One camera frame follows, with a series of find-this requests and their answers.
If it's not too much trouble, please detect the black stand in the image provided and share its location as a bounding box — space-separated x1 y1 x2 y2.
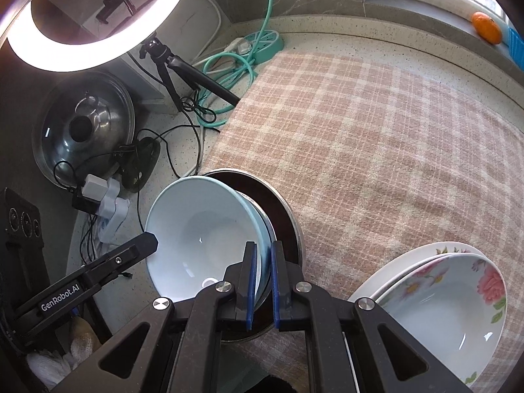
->
119 137 162 194

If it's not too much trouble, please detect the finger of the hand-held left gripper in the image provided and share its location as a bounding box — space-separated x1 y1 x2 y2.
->
80 233 159 291

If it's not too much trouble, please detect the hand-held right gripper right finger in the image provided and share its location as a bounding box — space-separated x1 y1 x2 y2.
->
270 240 471 393

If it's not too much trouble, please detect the teal power strip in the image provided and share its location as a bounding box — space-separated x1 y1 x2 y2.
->
192 0 285 128

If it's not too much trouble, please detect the steel pot lid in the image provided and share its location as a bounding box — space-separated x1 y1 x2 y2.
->
30 71 136 185

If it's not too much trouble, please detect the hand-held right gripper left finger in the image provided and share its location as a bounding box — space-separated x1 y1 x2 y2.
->
53 241 259 393

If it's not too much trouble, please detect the white plug adapter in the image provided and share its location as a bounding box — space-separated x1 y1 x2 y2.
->
80 173 131 219

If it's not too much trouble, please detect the white plate with pink rose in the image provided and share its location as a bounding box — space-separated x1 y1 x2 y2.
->
374 253 508 385

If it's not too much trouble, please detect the orange tangerine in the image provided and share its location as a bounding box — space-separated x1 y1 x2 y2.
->
471 11 502 46

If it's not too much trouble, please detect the white ring light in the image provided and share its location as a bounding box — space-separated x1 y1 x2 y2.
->
0 0 196 71

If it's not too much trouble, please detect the white plate with pink blossoms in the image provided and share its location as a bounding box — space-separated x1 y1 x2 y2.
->
347 241 490 301

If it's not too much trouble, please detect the light blue ceramic bowl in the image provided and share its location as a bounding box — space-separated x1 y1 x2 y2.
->
144 176 271 309

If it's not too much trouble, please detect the pink plaid tablecloth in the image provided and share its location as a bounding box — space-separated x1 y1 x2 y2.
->
202 49 524 385

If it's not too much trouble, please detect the blue ribbed cup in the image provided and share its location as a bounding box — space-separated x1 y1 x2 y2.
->
505 25 524 70

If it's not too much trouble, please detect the black appliance with dials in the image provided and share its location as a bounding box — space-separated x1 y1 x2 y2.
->
0 188 46 336

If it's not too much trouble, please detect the large stainless steel bowl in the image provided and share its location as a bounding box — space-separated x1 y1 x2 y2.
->
202 168 307 341

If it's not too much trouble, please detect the person's left hand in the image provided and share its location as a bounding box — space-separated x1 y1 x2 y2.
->
27 317 101 389

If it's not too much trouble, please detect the black tripod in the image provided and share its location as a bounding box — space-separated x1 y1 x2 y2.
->
137 37 242 113

